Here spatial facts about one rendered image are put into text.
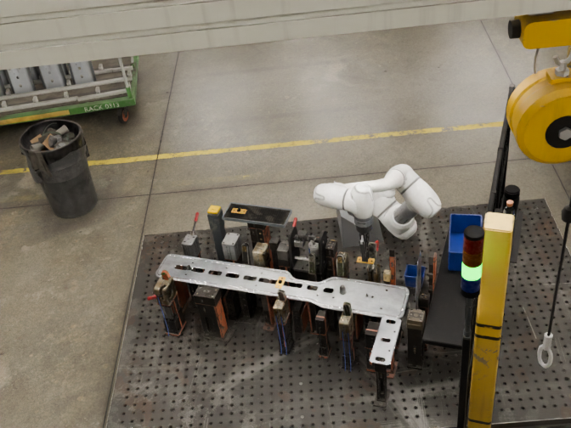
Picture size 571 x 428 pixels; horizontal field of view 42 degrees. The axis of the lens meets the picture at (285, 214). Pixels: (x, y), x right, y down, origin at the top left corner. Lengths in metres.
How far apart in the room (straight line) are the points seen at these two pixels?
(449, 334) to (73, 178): 3.58
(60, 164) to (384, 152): 2.68
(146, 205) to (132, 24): 5.27
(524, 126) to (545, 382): 2.79
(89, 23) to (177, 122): 6.22
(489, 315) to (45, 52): 2.22
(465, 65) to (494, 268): 5.12
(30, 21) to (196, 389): 3.02
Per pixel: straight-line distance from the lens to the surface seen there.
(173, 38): 1.15
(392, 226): 4.44
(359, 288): 3.91
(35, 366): 5.40
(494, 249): 2.79
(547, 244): 4.67
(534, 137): 1.28
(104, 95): 7.47
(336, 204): 3.45
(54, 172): 6.18
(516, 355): 4.05
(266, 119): 7.17
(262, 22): 1.13
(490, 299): 2.97
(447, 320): 3.73
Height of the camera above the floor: 3.78
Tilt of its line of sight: 39 degrees down
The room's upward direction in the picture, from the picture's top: 8 degrees counter-clockwise
